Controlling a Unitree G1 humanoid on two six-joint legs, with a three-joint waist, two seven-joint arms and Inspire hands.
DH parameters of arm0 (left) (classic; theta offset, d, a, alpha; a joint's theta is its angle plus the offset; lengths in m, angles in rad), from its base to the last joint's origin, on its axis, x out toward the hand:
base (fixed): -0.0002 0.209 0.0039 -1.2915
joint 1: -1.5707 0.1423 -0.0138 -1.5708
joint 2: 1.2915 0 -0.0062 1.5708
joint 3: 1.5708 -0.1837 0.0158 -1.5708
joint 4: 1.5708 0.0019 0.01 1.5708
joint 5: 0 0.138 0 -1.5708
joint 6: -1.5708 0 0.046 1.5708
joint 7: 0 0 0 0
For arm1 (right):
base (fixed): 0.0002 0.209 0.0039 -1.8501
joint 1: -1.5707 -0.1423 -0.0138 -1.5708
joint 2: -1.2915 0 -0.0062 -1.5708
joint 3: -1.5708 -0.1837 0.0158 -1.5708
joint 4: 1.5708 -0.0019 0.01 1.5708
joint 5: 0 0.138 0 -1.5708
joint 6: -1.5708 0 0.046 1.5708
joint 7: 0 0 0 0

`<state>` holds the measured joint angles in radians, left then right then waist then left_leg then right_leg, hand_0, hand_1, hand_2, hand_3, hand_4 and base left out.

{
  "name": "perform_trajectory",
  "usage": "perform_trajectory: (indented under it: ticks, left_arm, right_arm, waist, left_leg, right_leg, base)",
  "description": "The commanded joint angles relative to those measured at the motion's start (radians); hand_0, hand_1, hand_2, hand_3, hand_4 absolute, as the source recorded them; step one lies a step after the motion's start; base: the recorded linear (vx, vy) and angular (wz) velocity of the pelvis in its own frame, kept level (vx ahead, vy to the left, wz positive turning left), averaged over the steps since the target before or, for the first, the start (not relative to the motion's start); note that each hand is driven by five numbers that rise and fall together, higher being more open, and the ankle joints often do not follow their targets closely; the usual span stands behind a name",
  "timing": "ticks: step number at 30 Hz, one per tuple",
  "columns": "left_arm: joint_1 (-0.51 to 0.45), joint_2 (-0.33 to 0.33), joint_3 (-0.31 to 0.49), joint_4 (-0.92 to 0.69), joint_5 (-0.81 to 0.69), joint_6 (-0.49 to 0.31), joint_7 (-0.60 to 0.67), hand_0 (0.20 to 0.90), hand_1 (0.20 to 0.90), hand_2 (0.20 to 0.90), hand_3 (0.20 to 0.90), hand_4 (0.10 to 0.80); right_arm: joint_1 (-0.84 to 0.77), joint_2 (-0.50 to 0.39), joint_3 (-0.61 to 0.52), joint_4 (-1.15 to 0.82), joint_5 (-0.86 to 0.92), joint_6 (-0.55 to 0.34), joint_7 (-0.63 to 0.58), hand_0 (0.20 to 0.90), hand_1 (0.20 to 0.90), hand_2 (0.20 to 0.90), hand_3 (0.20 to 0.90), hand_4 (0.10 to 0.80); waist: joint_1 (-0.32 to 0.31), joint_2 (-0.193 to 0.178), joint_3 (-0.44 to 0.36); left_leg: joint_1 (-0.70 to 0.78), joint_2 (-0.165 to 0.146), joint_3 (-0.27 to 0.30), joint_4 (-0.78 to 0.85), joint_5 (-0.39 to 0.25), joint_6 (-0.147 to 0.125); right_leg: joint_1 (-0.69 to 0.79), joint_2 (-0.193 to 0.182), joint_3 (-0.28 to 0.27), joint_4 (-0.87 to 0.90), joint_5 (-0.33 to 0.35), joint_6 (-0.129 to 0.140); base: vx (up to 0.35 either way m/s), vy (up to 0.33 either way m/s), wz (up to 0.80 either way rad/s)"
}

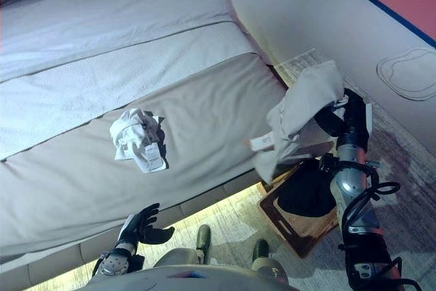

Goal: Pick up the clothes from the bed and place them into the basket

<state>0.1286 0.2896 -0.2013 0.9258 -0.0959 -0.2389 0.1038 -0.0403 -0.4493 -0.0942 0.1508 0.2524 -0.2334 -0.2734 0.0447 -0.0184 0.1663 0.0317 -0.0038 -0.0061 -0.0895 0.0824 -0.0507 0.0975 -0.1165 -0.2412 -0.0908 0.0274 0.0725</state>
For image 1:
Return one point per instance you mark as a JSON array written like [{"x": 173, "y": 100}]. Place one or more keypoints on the silver right robot leg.
[{"x": 269, "y": 263}]

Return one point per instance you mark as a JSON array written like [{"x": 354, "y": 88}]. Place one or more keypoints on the beige garment with tag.
[{"x": 306, "y": 100}]

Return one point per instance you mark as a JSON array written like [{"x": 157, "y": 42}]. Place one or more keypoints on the white duvet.
[{"x": 119, "y": 15}]

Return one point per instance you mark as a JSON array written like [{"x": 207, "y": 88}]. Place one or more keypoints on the brown wicker laundry basket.
[{"x": 306, "y": 233}]

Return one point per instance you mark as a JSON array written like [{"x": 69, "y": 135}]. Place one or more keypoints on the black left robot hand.
[{"x": 143, "y": 229}]

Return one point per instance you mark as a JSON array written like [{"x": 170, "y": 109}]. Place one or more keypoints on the grey robot torso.
[{"x": 187, "y": 279}]

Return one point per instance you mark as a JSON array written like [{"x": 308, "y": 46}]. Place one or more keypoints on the small white floor mat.
[{"x": 408, "y": 73}]

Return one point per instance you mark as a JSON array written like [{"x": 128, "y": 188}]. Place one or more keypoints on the white textured blanket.
[{"x": 119, "y": 73}]

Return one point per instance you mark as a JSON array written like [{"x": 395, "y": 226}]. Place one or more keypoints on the grey striped area rug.
[{"x": 402, "y": 168}]

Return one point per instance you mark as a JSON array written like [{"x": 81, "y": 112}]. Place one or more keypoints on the white garment with label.
[{"x": 133, "y": 137}]

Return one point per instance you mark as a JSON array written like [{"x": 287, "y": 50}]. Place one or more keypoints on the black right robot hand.
[{"x": 356, "y": 120}]

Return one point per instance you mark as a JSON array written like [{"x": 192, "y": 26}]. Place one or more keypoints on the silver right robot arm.
[{"x": 354, "y": 182}]

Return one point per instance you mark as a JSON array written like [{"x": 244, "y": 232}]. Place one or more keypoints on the black garment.
[{"x": 303, "y": 192}]

